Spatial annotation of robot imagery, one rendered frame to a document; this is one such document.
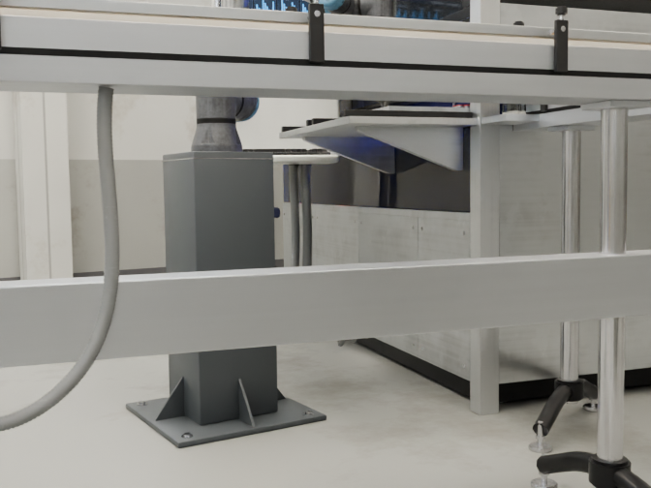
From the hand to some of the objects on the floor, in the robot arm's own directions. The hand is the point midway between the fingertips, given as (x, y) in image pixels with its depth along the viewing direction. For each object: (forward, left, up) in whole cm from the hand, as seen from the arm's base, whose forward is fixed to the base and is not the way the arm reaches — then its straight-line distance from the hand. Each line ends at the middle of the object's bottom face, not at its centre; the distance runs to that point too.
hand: (386, 106), depth 233 cm
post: (+25, -15, -92) cm, 96 cm away
